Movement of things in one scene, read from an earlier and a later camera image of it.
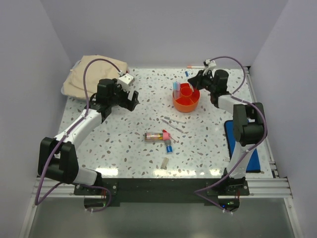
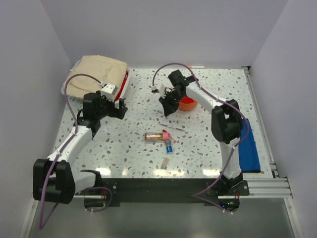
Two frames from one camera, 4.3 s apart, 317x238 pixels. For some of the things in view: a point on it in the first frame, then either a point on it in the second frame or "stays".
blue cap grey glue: x=169 y=148 stays
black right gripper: x=196 y=81 → x=169 y=108
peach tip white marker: x=189 y=67 stays
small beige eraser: x=164 y=163 stays
